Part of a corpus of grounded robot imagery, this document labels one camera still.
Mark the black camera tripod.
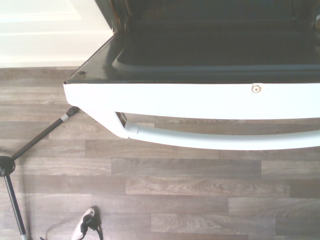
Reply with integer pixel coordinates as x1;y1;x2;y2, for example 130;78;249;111
0;106;80;240

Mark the white kitchen cabinet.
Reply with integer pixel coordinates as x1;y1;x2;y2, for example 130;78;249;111
0;0;115;69

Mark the white oven door handle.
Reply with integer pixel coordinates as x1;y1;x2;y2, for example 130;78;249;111
124;121;320;151

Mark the white oven door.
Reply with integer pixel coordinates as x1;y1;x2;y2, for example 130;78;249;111
62;19;320;139

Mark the oven body with dark cavity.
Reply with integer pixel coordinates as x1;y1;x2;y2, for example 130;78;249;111
94;0;320;35

